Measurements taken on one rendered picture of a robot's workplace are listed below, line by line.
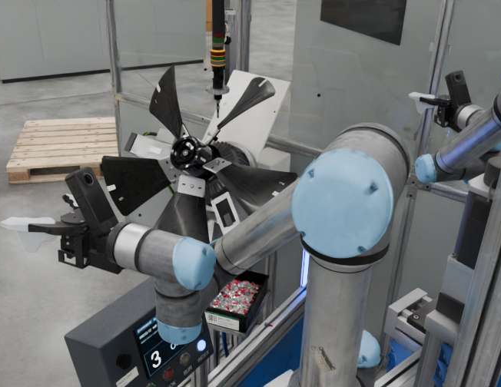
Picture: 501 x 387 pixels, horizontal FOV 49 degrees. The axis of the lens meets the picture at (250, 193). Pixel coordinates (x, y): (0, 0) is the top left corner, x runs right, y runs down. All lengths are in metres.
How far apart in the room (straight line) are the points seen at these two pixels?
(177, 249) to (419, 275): 1.71
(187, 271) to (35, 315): 2.35
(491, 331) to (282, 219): 0.38
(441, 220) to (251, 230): 1.47
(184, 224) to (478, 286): 1.05
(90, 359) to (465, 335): 0.65
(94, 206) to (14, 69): 6.17
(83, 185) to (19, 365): 2.03
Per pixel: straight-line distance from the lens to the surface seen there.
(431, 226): 2.32
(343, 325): 0.77
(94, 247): 0.96
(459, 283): 1.09
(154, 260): 0.87
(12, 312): 3.21
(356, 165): 0.64
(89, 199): 0.93
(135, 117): 3.09
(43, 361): 2.88
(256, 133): 2.03
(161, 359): 1.13
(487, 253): 0.93
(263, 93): 1.77
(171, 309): 0.90
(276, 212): 0.87
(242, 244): 0.93
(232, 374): 1.53
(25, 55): 7.05
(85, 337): 1.06
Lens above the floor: 1.94
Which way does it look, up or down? 28 degrees down
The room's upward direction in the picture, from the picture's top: 2 degrees clockwise
